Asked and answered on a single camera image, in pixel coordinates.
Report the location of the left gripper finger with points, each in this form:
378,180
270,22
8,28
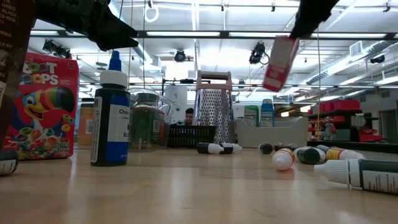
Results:
115,40
119,23

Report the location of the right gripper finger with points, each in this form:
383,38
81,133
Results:
311,18

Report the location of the red Froot Loops cereal box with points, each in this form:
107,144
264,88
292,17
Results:
280,65
46,109

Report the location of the green spice jar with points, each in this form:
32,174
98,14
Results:
144,121

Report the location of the clear plastic bin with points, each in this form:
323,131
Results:
168,109

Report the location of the orange spice jar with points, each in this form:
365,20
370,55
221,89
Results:
85,124

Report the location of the blue Rice Krispies cereal box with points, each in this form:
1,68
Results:
267,113

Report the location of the green cereal box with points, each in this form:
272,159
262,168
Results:
251,115

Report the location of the black plastic lattice basket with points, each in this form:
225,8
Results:
191,137

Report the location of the brown small dropper bottle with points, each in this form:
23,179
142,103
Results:
7,161
286,146

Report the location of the black spotlight cluster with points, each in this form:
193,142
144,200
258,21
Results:
57,49

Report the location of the black ceiling device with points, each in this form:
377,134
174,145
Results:
377,59

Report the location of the white cylindrical tank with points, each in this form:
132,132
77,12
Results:
177,99

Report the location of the bin rack red grey bins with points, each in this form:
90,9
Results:
339,105

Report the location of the person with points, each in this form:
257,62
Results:
189,116

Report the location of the white plastic bin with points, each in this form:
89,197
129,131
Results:
273,137

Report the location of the orange small dropper bottle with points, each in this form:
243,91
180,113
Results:
342,153

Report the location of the yellow small dropper bottle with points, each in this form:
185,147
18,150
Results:
283,159

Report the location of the black overhead camera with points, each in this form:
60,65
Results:
179,56

